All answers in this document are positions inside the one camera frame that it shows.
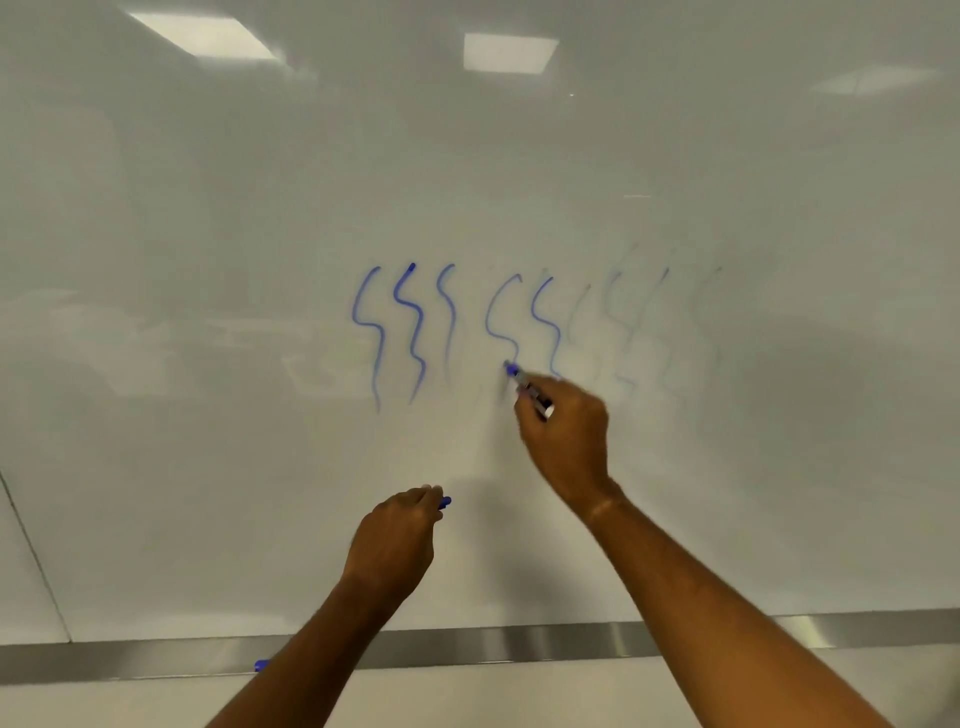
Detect person's left hand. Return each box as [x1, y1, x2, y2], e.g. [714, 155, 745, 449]
[342, 484, 445, 603]

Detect person's right hand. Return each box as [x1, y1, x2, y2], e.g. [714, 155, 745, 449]
[513, 373, 624, 517]

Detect blue whiteboard marker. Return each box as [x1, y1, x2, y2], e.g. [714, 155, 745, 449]
[504, 362, 556, 421]

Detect person's right forearm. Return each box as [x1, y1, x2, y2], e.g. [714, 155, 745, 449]
[583, 487, 894, 728]

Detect person's left forearm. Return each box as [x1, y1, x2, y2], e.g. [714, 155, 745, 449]
[204, 573, 402, 728]

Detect white whiteboard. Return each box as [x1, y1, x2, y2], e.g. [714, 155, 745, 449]
[0, 0, 960, 646]

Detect silver whiteboard tray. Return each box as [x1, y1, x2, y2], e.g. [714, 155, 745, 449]
[0, 608, 960, 687]

